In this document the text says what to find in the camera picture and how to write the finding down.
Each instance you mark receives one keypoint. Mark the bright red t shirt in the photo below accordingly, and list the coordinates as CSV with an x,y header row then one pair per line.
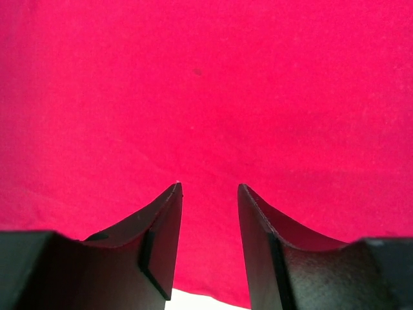
x,y
104,104

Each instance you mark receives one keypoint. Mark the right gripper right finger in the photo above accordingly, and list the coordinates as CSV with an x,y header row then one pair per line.
x,y
290,266

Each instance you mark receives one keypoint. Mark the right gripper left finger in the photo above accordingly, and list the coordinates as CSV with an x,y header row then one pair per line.
x,y
129,265

